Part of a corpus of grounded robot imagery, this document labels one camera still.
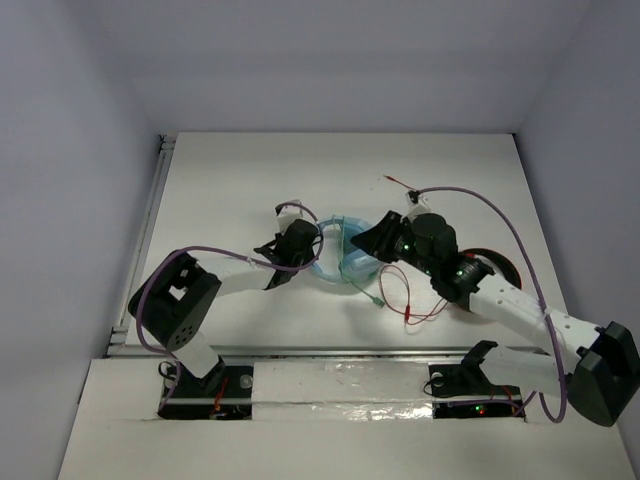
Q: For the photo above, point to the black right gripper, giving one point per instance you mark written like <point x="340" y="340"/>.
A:
<point x="377" y="240"/>

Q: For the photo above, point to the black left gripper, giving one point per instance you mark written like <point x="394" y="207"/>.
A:
<point x="279" y="250"/>

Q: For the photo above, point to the light blue headphones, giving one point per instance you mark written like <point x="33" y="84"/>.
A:
<point x="353" y="265"/>

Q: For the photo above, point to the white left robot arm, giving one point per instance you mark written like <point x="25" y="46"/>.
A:
<point x="174" y="301"/>

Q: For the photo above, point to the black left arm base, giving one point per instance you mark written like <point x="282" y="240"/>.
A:
<point x="230" y="397"/>

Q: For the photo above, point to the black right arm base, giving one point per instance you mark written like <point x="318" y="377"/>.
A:
<point x="475" y="395"/>

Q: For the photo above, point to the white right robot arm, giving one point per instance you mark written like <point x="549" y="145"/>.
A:
<point x="595" y="369"/>

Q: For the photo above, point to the red headphones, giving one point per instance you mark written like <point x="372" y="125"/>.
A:
<point x="495" y="265"/>

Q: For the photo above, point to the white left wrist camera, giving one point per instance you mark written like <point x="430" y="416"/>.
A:
<point x="287" y="213"/>

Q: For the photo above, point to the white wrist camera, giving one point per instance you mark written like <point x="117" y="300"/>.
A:
<point x="287" y="213"/>
<point x="417" y="204"/>

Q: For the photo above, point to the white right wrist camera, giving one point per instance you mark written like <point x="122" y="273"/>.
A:
<point x="417" y="204"/>

